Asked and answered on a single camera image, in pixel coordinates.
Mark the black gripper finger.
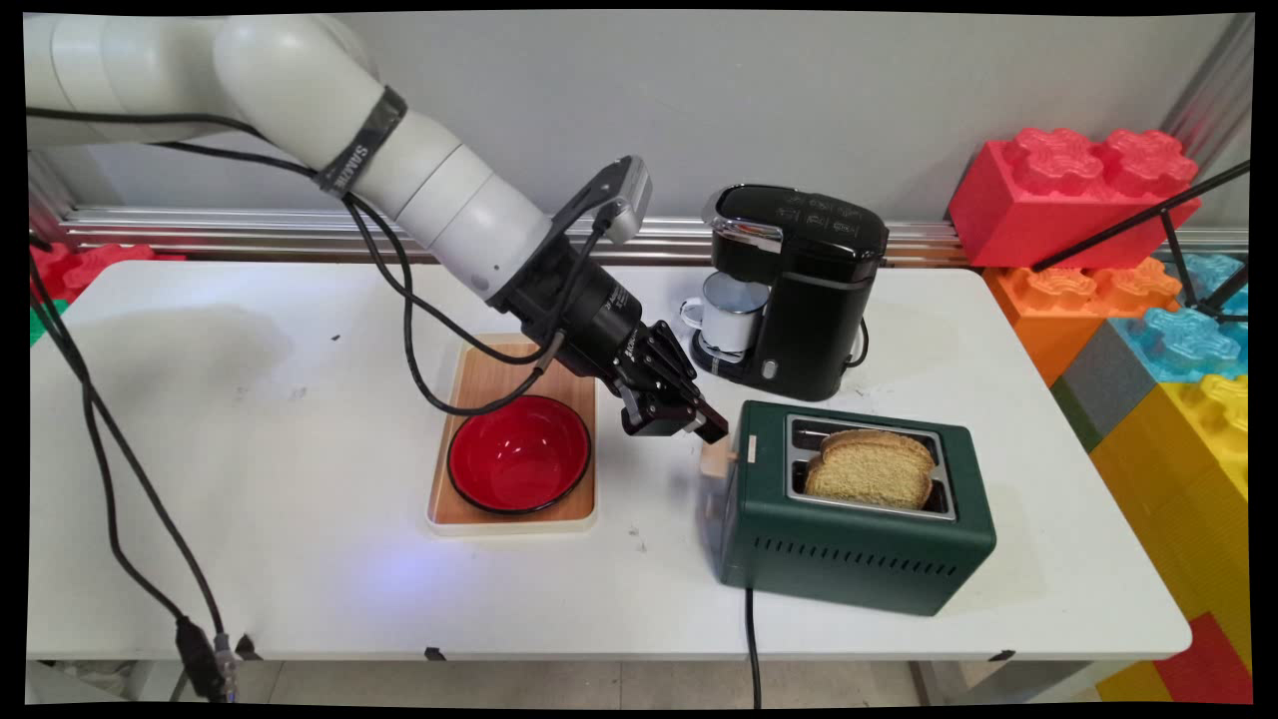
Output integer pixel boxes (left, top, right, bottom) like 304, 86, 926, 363
644, 320, 731, 446
614, 379, 692, 438

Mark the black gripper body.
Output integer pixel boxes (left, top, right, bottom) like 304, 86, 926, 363
491, 235, 665, 392

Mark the wooden toaster lever knob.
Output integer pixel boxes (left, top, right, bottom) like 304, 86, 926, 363
699, 439, 741, 492

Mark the white enamel mug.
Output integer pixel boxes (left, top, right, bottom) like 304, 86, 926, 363
680, 272, 770, 354

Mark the wooden tray with white rim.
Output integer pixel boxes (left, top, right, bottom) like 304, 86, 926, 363
427, 334, 600, 536

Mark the red bowl with black rim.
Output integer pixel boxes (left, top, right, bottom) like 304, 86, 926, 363
446, 394, 593, 517

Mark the silver black coffee machine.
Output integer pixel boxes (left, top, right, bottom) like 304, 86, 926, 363
689, 184, 890, 402

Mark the slice of bread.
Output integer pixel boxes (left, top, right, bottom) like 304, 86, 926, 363
804, 428, 938, 511

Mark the green toaster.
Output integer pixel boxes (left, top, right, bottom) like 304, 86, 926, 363
699, 399, 997, 617

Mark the orange toy block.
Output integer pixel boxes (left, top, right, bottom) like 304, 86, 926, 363
983, 258, 1184, 386

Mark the big red toy block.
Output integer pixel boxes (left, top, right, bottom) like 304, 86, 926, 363
949, 127, 1202, 271

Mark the light blue toy block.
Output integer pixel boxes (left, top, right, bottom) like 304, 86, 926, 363
1108, 305, 1249, 385
1166, 252, 1249, 321

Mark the black tripod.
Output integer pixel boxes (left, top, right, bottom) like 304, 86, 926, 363
1031, 160, 1251, 327

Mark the big yellow toy block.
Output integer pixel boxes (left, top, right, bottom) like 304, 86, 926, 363
1088, 374, 1254, 672

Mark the short black camera cable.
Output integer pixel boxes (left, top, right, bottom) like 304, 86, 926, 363
557, 215, 612, 336

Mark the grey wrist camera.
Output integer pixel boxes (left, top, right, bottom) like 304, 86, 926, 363
549, 157, 655, 247

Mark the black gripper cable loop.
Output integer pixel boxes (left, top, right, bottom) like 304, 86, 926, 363
342, 193, 566, 418

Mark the black toaster power cable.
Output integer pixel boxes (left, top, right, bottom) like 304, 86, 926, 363
744, 587, 765, 710

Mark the black strap on arm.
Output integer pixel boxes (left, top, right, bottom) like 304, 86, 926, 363
317, 86, 409, 197

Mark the aluminium rail along wall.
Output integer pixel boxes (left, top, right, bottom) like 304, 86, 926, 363
60, 207, 1249, 268

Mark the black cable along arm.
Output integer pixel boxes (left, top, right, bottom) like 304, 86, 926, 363
25, 108, 332, 183

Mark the black hanging cable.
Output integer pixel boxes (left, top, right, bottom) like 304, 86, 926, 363
28, 240, 233, 700
28, 270, 223, 702

